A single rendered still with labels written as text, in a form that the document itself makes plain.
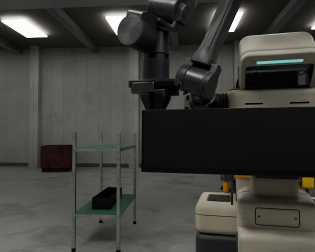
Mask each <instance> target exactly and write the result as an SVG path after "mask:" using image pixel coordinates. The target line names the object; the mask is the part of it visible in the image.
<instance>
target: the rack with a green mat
mask: <svg viewBox="0 0 315 252"><path fill-rule="evenodd" d="M129 149H133V194H122V197H121V152H122V151H125V150H129ZM77 152H99V192H101V191H103V152H117V159H116V203H115V204H114V205H113V206H112V207H111V208H110V209H92V200H91V201H89V202H88V203H86V204H85V205H83V206H82V207H81V208H79V209H78V210H76V177H77ZM132 201H133V224H137V221H136V132H134V133H133V145H121V132H117V145H103V133H102V132H100V133H99V145H93V146H86V147H78V148H77V133H76V132H73V133H72V229H71V252H76V217H90V218H99V223H102V222H103V220H102V218H116V252H121V249H120V246H121V216H122V214H123V213H124V212H125V211H126V209H127V208H128V207H129V205H130V204H131V203H132Z"/></svg>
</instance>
